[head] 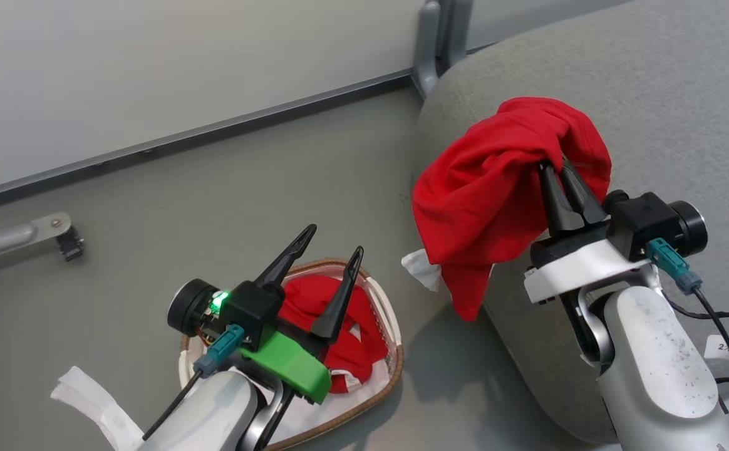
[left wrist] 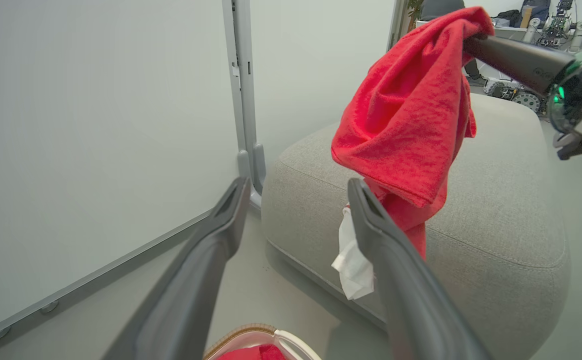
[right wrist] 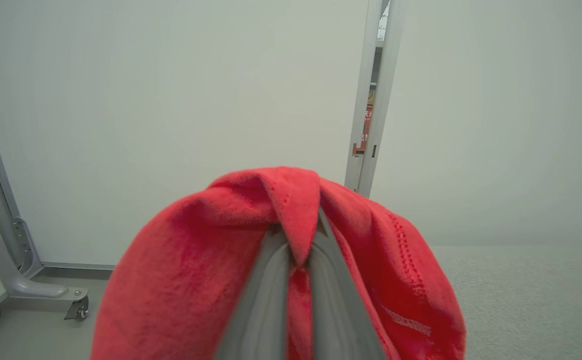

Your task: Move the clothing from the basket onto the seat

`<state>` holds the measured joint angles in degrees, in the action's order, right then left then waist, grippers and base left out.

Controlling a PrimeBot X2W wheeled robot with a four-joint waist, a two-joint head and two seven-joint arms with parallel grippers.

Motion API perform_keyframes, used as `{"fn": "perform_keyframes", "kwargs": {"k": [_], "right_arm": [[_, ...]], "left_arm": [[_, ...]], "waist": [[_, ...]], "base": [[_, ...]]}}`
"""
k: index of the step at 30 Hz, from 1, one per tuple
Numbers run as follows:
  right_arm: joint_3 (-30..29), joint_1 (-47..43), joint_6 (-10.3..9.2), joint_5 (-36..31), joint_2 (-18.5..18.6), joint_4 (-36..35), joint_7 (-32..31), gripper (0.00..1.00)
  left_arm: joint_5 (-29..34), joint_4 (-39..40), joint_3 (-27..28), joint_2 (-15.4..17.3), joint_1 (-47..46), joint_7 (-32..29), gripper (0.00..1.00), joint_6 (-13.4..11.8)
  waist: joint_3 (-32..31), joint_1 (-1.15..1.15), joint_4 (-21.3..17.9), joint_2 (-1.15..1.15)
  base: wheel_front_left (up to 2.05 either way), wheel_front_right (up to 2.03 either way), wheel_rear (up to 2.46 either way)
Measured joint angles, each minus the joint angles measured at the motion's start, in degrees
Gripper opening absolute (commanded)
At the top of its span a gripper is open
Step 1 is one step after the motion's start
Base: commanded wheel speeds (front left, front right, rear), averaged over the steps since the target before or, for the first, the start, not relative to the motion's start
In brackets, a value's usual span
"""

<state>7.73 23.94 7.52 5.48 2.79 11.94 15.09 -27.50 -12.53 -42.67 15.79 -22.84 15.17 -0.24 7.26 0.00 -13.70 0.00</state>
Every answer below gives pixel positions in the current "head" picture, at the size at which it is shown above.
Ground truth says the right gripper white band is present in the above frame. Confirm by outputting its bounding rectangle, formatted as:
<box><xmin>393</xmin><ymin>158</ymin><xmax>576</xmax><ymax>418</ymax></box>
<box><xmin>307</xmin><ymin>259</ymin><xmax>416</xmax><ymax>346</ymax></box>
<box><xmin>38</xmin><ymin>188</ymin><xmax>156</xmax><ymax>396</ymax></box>
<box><xmin>523</xmin><ymin>155</ymin><xmax>654</xmax><ymax>306</ymax></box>

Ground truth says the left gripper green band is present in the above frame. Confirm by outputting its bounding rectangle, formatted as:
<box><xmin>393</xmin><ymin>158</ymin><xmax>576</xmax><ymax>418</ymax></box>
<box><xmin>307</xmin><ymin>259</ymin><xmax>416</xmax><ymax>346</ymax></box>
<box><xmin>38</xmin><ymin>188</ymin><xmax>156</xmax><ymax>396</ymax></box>
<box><xmin>238</xmin><ymin>224</ymin><xmax>365</xmax><ymax>405</ymax></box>

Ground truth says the red garment white trim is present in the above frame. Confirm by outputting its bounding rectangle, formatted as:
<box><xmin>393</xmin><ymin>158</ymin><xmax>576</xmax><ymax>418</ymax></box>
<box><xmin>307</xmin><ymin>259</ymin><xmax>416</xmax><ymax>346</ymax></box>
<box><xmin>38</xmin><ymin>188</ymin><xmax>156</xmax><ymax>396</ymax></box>
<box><xmin>276</xmin><ymin>274</ymin><xmax>391</xmax><ymax>395</ymax></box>

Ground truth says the red garment white cuff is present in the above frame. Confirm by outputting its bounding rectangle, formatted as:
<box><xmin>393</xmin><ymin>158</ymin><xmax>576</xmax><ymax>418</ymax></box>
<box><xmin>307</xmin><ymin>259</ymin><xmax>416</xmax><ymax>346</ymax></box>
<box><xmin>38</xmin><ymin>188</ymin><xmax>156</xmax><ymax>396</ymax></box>
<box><xmin>401</xmin><ymin>96</ymin><xmax>613</xmax><ymax>322</ymax></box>

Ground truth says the white laundry basket brown rim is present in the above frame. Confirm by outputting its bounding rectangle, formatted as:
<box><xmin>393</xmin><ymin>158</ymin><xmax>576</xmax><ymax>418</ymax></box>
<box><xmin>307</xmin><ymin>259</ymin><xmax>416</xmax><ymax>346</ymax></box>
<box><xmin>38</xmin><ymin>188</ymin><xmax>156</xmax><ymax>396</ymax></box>
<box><xmin>178</xmin><ymin>257</ymin><xmax>405</xmax><ymax>451</ymax></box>

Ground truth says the grey fabric sofa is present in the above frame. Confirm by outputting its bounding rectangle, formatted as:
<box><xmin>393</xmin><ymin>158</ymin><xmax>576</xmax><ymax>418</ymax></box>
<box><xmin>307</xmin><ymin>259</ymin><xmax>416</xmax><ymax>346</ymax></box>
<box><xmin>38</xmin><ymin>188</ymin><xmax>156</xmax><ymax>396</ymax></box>
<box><xmin>410</xmin><ymin>0</ymin><xmax>729</xmax><ymax>447</ymax></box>

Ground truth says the black caster wheel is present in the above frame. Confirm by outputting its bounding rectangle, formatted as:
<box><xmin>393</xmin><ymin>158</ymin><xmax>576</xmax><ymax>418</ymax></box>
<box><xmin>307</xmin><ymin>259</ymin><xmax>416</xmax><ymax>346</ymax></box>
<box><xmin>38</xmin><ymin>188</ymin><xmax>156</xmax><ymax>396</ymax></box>
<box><xmin>56</xmin><ymin>225</ymin><xmax>86</xmax><ymax>262</ymax></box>

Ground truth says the white fabric strip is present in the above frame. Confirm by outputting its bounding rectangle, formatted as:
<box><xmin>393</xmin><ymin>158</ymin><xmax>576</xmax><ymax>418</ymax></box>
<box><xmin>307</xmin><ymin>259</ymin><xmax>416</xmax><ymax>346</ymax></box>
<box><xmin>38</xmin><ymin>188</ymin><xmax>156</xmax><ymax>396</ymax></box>
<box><xmin>50</xmin><ymin>365</ymin><xmax>146</xmax><ymax>451</ymax></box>

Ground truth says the grey partition foot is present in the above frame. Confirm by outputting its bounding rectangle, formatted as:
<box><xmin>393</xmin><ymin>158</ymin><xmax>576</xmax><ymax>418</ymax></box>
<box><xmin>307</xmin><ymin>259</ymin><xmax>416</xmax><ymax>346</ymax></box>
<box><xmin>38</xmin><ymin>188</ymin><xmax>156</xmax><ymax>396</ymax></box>
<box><xmin>0</xmin><ymin>212</ymin><xmax>73</xmax><ymax>268</ymax></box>

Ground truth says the left camera cable teal plug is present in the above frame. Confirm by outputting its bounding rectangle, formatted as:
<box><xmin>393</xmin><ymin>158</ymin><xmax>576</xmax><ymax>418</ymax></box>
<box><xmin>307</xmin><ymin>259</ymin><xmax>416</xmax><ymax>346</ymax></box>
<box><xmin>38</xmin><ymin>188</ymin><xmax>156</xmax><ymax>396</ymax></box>
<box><xmin>142</xmin><ymin>324</ymin><xmax>247</xmax><ymax>442</ymax></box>

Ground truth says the camera cable teal plug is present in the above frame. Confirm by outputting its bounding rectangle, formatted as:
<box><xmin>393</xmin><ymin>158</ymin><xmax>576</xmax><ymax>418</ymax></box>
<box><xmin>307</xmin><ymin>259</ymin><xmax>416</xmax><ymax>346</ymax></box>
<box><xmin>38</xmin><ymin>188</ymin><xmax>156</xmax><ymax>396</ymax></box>
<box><xmin>142</xmin><ymin>324</ymin><xmax>247</xmax><ymax>442</ymax></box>
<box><xmin>644</xmin><ymin>237</ymin><xmax>729</xmax><ymax>450</ymax></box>

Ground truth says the right camera cable teal plug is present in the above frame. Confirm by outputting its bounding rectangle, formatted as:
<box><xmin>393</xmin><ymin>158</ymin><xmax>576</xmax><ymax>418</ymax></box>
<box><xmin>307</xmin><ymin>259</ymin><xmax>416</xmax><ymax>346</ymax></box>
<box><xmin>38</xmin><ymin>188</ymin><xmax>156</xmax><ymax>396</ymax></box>
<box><xmin>644</xmin><ymin>237</ymin><xmax>729</xmax><ymax>450</ymax></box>

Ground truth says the grey partition bottom rail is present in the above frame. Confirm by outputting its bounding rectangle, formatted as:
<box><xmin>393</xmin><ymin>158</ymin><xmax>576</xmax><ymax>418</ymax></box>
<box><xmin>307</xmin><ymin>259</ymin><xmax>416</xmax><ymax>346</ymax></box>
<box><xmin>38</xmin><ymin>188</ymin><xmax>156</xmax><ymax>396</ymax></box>
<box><xmin>0</xmin><ymin>66</ymin><xmax>416</xmax><ymax>209</ymax></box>

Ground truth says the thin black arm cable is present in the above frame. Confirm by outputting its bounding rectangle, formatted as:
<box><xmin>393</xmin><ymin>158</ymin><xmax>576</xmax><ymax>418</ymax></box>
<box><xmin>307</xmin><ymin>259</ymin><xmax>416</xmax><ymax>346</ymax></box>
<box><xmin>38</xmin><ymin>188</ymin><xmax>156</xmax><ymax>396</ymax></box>
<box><xmin>661</xmin><ymin>292</ymin><xmax>729</xmax><ymax>385</ymax></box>

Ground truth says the white paper cable tag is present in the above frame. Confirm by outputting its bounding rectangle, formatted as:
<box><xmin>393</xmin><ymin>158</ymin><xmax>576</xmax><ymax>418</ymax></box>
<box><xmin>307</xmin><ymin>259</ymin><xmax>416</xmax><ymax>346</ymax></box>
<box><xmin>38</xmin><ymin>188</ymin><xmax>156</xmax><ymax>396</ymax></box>
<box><xmin>704</xmin><ymin>334</ymin><xmax>729</xmax><ymax>365</ymax></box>

